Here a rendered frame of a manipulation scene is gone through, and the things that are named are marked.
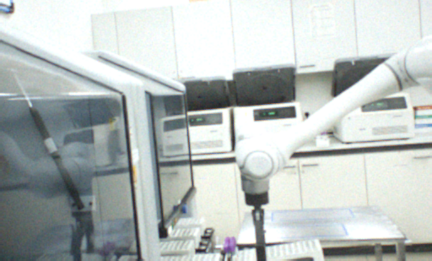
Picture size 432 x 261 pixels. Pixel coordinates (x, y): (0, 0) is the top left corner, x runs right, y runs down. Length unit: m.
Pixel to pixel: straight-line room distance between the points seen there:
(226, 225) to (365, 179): 1.17
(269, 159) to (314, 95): 3.19
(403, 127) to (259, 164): 2.76
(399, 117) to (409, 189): 0.57
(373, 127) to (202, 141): 1.36
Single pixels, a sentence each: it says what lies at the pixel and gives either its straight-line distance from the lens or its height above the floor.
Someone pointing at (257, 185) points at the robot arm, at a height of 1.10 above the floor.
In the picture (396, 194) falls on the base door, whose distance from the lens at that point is 3.92.
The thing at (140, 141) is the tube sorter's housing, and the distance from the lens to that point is 1.27.
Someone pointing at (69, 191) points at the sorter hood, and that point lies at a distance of 0.80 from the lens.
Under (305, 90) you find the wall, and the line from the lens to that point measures 4.34.
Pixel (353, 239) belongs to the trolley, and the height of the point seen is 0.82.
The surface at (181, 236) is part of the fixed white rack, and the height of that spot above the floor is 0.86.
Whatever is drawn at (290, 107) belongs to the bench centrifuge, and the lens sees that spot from 3.77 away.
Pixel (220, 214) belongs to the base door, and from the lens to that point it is 3.84.
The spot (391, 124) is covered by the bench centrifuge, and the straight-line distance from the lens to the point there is 3.84.
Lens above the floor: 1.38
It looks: 3 degrees down
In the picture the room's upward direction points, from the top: 5 degrees counter-clockwise
